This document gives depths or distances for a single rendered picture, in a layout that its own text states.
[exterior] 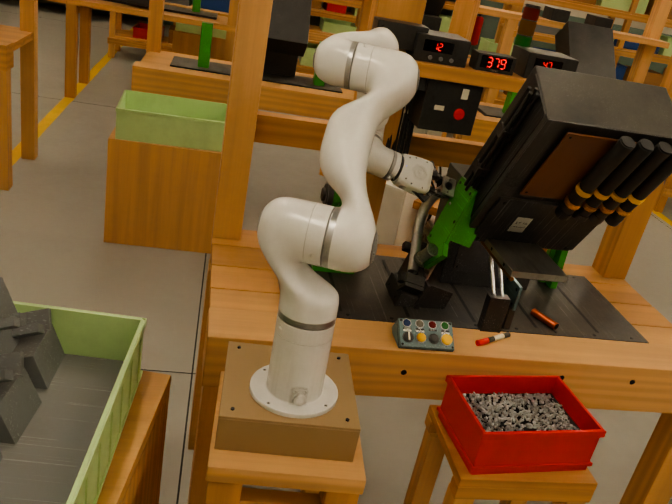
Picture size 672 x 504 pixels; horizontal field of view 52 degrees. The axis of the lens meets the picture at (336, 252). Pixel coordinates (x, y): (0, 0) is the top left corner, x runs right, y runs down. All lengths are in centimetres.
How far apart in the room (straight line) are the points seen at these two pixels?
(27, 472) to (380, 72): 102
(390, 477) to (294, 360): 144
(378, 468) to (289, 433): 139
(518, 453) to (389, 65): 89
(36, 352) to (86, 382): 13
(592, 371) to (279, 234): 107
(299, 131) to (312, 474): 116
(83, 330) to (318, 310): 59
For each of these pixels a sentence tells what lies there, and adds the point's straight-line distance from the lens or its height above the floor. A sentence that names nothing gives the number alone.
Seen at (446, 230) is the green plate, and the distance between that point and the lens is 195.
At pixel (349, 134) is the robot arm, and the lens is 137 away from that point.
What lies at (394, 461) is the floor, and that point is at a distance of 285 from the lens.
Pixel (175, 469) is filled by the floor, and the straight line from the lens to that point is 266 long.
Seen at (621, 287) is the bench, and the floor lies 88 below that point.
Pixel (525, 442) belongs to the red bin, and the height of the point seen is 89.
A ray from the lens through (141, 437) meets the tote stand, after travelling 158.
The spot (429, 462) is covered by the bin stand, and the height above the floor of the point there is 66.
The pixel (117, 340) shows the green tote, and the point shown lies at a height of 90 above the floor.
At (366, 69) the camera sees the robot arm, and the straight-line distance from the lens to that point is 147.
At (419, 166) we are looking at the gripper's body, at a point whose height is 128.
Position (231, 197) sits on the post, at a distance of 219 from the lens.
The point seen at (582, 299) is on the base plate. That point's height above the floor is 90.
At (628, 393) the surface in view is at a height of 81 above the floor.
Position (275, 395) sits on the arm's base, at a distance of 146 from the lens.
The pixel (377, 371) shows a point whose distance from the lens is 181.
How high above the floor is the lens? 183
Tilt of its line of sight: 25 degrees down
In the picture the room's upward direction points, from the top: 11 degrees clockwise
